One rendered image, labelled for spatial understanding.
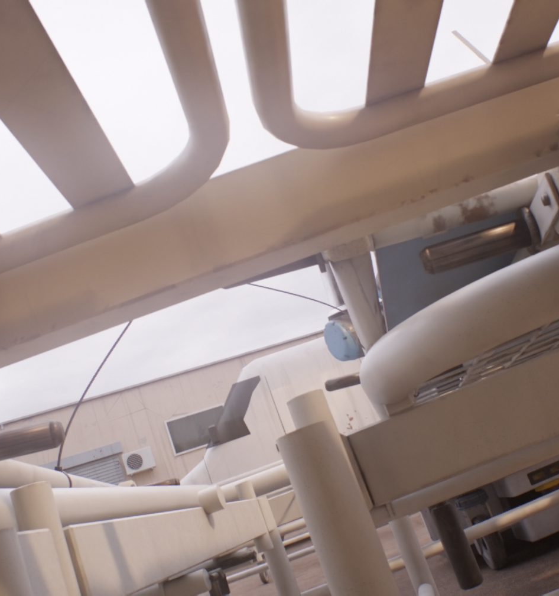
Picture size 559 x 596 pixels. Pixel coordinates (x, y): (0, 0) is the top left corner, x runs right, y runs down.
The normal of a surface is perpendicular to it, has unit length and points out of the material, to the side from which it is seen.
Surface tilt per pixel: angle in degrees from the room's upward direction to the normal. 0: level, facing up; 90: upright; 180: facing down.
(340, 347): 95
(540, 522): 90
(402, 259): 173
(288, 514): 90
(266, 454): 88
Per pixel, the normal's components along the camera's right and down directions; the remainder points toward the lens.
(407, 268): 0.22, 0.93
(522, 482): -0.07, -0.30
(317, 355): 0.01, -0.51
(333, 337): -0.86, 0.27
